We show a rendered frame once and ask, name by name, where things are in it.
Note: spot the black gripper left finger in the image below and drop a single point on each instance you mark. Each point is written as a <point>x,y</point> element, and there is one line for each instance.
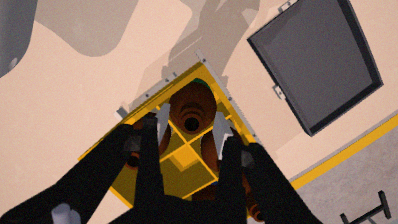
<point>74,198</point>

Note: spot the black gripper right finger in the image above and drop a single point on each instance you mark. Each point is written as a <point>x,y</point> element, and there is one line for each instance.
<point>277,200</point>

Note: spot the yellow divided crate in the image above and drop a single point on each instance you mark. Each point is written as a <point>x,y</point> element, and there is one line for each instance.
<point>183,173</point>

